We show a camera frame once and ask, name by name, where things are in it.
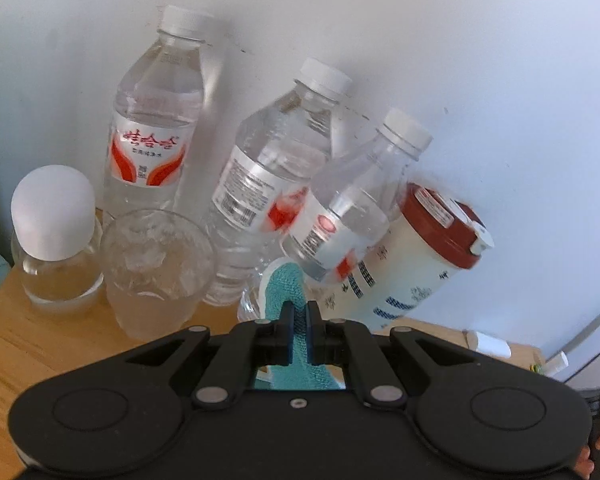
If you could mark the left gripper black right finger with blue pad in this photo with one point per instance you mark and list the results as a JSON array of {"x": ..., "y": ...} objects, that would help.
[{"x": 375, "y": 366}]

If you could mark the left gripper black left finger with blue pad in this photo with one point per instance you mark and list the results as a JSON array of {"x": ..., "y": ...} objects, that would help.
[{"x": 215, "y": 370}]

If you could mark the teal microfiber towel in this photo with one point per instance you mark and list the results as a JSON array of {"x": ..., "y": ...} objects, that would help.
[{"x": 282, "y": 281}]

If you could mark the small white plastic bottle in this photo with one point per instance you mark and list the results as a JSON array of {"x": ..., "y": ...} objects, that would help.
[{"x": 554, "y": 365}]

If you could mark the white foam block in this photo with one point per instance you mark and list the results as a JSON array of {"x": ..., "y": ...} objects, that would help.
[{"x": 488, "y": 345}]

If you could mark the clear crinkled plastic cup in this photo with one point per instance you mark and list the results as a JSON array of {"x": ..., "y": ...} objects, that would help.
[{"x": 157, "y": 267}]

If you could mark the white cup red lid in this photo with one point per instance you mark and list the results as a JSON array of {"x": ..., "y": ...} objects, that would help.
[{"x": 434, "y": 238}]

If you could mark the water bottle right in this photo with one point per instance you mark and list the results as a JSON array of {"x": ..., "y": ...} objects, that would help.
[{"x": 347, "y": 209}]

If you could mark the clear jar white lid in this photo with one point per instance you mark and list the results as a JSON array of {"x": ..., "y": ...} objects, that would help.
[{"x": 55, "y": 239}]

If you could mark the water bottle middle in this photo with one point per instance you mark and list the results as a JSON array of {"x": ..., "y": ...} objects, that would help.
[{"x": 264, "y": 181}]

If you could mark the water bottle red label left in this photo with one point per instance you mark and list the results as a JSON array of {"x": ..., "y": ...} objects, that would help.
[{"x": 155, "y": 113}]

